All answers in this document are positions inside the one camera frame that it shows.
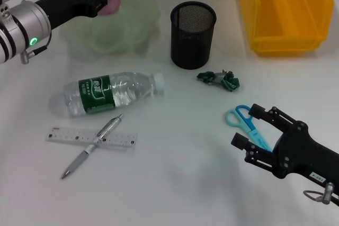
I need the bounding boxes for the black mesh pen holder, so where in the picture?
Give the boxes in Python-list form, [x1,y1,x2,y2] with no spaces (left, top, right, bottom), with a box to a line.
[169,1,217,70]

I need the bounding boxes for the right wrist cable with connector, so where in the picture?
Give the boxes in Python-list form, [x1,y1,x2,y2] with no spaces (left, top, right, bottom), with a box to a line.
[302,182,339,206]

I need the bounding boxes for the yellow plastic bin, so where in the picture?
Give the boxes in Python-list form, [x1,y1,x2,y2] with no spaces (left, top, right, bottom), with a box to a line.
[237,0,335,57]

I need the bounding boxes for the translucent green fruit bowl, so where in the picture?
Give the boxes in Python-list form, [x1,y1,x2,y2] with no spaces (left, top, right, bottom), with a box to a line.
[59,0,162,62]

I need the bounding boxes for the left wrist cable with connector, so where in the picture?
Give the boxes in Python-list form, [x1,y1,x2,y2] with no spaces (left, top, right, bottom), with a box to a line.
[21,32,52,65]

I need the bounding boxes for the green plastic wrapper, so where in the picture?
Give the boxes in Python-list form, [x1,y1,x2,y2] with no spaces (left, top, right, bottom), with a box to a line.
[196,69,242,93]

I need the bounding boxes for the wrist cable with connector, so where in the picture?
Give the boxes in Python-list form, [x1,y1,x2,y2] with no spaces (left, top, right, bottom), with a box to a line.
[302,182,339,206]
[21,32,52,65]

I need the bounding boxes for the silver ballpoint pen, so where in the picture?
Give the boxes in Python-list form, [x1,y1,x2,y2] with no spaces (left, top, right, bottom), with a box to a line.
[60,114,124,179]

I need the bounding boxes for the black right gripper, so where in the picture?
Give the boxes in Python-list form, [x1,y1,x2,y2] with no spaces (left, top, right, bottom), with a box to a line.
[231,103,339,196]

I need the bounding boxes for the clear water bottle green label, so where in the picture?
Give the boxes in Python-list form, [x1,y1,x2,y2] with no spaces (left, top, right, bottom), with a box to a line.
[63,71,165,117]

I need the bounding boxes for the clear plastic ruler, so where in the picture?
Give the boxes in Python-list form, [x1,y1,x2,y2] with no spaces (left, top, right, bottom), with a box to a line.
[44,127,139,149]

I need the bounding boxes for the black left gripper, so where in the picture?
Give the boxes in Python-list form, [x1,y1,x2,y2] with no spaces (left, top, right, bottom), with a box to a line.
[34,0,111,30]

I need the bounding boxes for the blue scissors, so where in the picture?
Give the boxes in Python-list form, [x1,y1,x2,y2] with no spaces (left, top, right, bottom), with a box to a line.
[225,105,273,154]

